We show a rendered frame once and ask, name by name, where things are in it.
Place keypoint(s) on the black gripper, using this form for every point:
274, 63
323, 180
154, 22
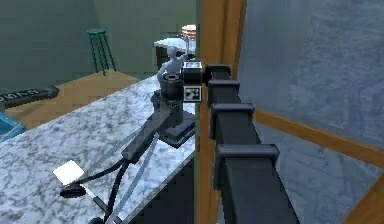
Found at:
170, 87

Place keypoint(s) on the green stool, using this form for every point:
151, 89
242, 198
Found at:
97, 32

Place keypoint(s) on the white marble counter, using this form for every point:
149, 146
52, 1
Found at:
66, 133

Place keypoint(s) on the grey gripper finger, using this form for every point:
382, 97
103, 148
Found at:
115, 190
100, 173

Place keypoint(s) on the blue box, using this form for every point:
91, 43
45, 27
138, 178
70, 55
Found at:
8, 128

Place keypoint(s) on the round white table black base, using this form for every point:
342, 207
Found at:
166, 42

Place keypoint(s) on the wooden framed window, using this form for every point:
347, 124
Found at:
210, 33

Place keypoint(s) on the white square card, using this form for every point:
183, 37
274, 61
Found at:
68, 172

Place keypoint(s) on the black long bar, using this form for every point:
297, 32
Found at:
30, 95

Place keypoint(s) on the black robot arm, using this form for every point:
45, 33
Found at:
246, 186

